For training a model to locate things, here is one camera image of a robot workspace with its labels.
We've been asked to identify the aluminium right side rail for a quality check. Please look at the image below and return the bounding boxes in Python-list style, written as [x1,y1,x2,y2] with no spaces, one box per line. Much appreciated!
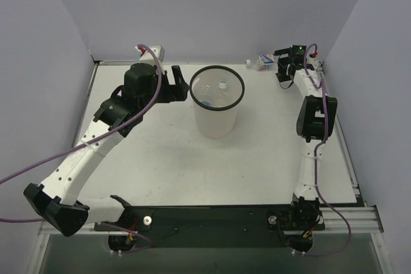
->
[314,61,367,206]

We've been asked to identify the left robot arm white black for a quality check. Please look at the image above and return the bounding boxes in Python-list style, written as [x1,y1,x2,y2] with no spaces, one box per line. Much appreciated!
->
[23,63,189,237]

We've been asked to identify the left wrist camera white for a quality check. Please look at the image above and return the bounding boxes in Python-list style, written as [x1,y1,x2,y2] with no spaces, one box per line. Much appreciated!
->
[135,46,165,65]

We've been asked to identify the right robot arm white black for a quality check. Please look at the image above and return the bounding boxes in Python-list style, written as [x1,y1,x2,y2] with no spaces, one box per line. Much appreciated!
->
[274,44,338,225]

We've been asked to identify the white blue label plastic bottle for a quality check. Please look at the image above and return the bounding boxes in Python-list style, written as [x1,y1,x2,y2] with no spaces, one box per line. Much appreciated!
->
[245,54,278,71]

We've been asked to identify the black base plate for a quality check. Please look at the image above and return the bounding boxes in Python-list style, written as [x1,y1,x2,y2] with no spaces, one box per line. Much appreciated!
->
[94,205,325,248]

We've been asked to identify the aluminium back rail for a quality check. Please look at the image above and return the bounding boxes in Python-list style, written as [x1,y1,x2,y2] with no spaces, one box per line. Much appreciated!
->
[94,58,322,66]

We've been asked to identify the white bin with black rim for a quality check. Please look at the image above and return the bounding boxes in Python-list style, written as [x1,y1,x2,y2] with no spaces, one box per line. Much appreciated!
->
[189,65,245,139]

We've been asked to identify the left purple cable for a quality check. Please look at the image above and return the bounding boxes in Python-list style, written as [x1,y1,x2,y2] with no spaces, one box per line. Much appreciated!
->
[0,44,161,254]

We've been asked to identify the clear crushed plastic bottle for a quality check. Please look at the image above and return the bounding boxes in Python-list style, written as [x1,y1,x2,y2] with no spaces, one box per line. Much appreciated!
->
[216,80,230,102]

